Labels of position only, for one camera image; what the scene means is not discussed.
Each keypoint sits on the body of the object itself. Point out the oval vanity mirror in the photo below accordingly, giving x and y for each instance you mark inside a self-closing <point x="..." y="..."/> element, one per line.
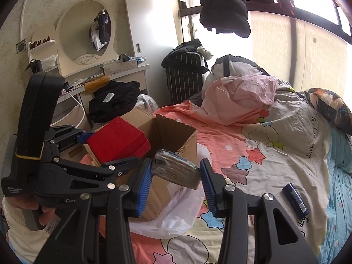
<point x="85" y="31"/>

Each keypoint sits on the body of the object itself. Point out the brown cardboard box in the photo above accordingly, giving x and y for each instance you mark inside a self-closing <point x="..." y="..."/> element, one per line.
<point x="171" y="145"/>

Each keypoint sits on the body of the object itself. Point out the black striped suitcase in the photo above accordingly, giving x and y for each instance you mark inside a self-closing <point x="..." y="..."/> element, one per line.
<point x="185" y="67"/>

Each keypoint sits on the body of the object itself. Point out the pink crumpled sheet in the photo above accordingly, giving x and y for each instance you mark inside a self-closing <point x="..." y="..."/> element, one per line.
<point x="232" y="99"/>

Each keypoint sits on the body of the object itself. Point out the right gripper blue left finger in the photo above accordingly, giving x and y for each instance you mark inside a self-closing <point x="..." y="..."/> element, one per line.
<point x="96" y="225"/>

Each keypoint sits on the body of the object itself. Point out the red square gift box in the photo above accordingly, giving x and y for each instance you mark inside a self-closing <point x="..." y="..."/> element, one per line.
<point x="118" y="140"/>

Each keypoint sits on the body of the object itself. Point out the person's left hand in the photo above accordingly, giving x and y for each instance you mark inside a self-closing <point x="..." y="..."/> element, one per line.
<point x="28" y="202"/>

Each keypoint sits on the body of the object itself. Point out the blue tissue pack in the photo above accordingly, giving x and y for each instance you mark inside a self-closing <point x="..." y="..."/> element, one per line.
<point x="175" y="169"/>

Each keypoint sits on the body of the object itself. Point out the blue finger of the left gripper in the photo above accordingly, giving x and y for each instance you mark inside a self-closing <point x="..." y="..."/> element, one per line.
<point x="83" y="137"/>
<point x="122" y="166"/>

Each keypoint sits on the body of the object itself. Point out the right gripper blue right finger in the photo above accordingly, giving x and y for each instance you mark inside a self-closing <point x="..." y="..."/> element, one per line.
<point x="277" y="238"/>

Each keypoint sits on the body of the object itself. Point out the dark blue cylindrical bottle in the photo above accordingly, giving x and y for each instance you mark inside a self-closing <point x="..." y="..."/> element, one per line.
<point x="295" y="200"/>

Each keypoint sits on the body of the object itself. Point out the white dressing table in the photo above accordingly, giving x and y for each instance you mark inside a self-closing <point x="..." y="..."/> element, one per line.
<point x="142" y="28"/>

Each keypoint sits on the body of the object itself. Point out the dark printed pillow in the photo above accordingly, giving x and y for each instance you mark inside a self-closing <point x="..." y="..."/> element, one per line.
<point x="331" y="106"/>

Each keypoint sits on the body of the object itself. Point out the long white carton box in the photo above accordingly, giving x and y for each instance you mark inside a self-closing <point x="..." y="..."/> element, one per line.
<point x="118" y="66"/>

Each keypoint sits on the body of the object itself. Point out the black garment on desk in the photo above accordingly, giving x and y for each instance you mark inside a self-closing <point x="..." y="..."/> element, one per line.
<point x="113" y="100"/>

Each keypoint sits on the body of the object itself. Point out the cartoon patterned duvet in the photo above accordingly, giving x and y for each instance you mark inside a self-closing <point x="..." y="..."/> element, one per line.
<point x="288" y="142"/>

